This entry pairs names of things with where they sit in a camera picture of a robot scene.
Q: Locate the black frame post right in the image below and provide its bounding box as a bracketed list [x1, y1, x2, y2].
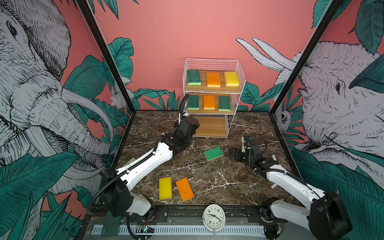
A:
[269, 0, 343, 116]

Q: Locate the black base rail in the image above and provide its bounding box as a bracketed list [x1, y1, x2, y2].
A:
[86, 203, 328, 240]

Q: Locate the white slotted cable duct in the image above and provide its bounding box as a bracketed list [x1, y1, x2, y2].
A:
[89, 224, 266, 238]

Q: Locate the yellow sponge on table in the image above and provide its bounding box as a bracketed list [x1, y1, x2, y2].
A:
[159, 177, 172, 200]

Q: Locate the dark green sponge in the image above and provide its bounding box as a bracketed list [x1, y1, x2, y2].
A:
[187, 95, 200, 111]
[187, 70, 202, 86]
[219, 96, 232, 112]

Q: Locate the white analog clock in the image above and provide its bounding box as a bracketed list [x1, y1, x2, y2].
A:
[200, 204, 228, 235]

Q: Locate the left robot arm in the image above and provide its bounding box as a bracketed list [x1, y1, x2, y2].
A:
[87, 94, 200, 217]

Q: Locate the red capped marker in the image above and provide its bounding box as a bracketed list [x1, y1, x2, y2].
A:
[270, 184, 278, 190]

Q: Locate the black frame post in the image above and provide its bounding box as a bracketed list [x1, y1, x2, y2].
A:
[269, 0, 343, 116]
[76, 0, 136, 115]

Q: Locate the light green yellow sponge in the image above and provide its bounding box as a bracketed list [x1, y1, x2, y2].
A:
[204, 147, 224, 161]

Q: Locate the dark green cloth pad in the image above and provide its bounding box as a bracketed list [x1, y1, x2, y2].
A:
[101, 212, 121, 238]

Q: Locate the orange sponge tilted front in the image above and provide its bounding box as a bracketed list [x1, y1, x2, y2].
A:
[176, 178, 194, 202]

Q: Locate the white stapler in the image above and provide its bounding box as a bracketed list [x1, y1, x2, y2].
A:
[124, 158, 136, 167]

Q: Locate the white wire wooden shelf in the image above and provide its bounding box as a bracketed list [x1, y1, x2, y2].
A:
[183, 58, 246, 138]

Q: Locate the black frame post left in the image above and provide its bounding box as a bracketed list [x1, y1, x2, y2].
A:
[76, 0, 136, 115]

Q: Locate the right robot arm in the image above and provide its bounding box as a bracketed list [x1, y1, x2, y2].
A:
[230, 136, 353, 240]

